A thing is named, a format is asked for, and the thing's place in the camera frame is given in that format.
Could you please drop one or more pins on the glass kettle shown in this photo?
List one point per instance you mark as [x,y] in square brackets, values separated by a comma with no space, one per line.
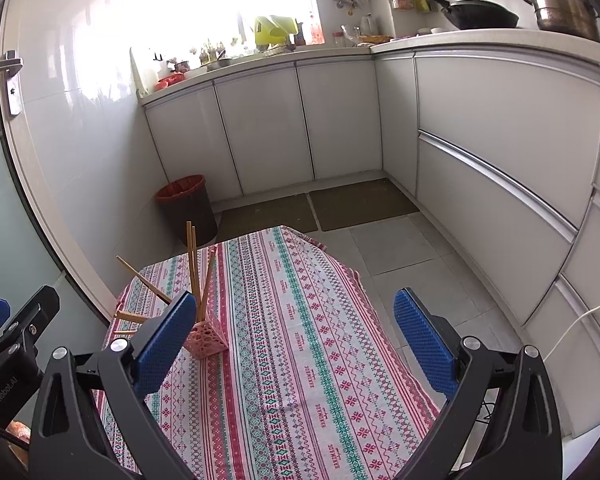
[368,25]

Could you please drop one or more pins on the person's left hand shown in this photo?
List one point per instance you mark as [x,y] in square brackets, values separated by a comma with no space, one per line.
[17,432]

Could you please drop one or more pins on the dark trash bin red liner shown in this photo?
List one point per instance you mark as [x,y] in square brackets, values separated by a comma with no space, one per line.
[190,210]

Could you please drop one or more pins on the patterned striped tablecloth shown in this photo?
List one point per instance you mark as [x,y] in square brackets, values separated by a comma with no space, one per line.
[300,350]

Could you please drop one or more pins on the red bowl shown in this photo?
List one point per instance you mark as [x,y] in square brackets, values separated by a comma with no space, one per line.
[171,81]

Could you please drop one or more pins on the steel stock pot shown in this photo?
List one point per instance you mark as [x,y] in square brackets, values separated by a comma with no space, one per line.
[560,5]

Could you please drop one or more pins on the green plastic jug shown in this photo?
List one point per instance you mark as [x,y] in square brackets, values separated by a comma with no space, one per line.
[272,30]

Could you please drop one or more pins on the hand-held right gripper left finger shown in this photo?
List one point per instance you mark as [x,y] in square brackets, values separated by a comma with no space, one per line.
[162,345]

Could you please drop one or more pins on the wicker basket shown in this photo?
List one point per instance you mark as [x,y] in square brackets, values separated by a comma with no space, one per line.
[375,38]

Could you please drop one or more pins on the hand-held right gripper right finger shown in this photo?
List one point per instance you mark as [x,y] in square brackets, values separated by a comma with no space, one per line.
[425,340]

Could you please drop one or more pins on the white kitchen cabinet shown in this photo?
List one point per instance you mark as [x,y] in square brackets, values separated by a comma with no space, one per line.
[495,160]
[280,120]

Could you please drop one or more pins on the pink lattice chopstick holder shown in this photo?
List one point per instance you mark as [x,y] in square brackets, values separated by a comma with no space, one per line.
[205,342]

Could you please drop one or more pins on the black wok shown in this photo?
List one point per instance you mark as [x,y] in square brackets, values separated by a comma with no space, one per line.
[480,14]

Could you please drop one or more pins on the bunch of wooden chopsticks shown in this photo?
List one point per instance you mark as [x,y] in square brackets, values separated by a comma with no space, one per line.
[192,270]

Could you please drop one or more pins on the white cutting board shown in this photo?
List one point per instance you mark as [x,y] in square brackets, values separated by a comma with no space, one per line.
[142,72]

